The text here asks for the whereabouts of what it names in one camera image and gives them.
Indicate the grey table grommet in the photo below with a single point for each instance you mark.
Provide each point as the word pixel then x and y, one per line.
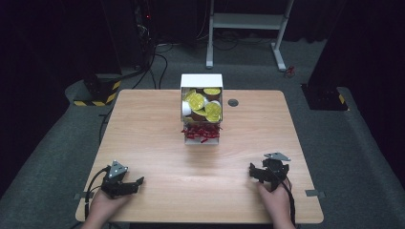
pixel 233 102

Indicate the dark computer tower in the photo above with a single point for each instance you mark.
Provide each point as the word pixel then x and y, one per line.
pixel 144 28

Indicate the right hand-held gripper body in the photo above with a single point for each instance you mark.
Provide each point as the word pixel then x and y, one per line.
pixel 274 170

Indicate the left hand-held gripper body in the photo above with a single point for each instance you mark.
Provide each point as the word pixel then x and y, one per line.
pixel 114 184

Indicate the person's left hand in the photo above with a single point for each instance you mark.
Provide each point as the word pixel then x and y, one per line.
pixel 106 203

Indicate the white metal stand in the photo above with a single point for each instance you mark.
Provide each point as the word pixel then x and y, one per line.
pixel 245 21

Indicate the black yellow striped stand base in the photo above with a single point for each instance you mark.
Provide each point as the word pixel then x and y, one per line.
pixel 105 92

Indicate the white dispenser box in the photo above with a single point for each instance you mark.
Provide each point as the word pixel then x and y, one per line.
pixel 201 81

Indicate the small red object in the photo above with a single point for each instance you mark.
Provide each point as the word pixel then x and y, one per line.
pixel 289 72

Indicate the grey tape strip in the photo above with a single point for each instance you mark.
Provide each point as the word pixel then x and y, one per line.
pixel 80 196
pixel 315 193

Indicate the person's right hand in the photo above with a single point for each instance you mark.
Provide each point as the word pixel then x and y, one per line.
pixel 275 200

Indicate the pile of yellow-lid creamer cups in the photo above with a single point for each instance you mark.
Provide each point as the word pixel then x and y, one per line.
pixel 203 105

